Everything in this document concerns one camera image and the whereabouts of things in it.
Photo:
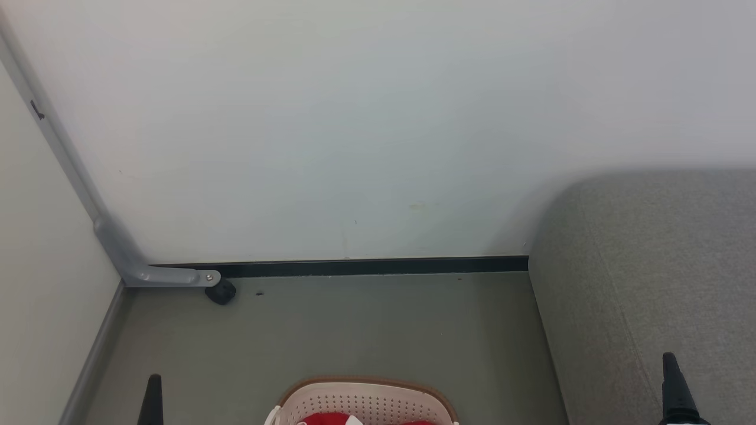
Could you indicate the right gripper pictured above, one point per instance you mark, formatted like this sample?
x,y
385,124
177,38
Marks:
x,y
685,422

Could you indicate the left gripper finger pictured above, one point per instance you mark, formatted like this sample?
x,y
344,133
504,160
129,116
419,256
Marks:
x,y
152,407

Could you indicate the red shorts with white lining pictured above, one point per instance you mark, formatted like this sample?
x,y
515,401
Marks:
x,y
325,419

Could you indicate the grey fabric sofa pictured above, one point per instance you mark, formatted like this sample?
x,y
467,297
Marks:
x,y
661,283

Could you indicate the grey skirting strip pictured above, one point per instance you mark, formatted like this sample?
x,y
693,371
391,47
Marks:
x,y
94,360

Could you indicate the black rubber foot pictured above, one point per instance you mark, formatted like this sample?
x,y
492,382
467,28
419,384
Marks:
x,y
222,292

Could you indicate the white perforated laundry basket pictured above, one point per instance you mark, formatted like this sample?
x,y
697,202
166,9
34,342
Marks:
x,y
366,400

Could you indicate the black skirting strip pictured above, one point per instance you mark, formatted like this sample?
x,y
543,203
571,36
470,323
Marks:
x,y
366,267

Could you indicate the grey metal frame bracket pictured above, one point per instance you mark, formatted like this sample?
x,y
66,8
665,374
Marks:
x,y
124,254

